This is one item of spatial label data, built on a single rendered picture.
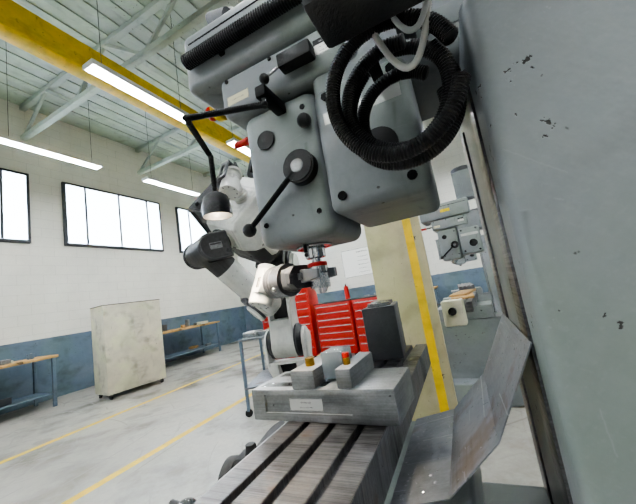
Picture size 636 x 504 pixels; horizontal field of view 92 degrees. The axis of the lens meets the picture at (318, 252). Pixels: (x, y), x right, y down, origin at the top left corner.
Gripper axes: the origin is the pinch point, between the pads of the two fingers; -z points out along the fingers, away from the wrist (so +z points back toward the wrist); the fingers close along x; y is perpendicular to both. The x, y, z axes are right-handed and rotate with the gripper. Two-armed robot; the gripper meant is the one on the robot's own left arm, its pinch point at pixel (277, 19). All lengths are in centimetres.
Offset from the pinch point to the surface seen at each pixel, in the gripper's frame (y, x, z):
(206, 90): -23.4, 15.4, 1.7
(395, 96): -20.9, 4.6, -44.9
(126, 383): -450, -136, 428
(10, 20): 58, 14, 483
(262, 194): -44, 11, -22
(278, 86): -21.0, 10.7, -19.6
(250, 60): -16.0, 12.4, -10.2
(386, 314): -78, -45, -34
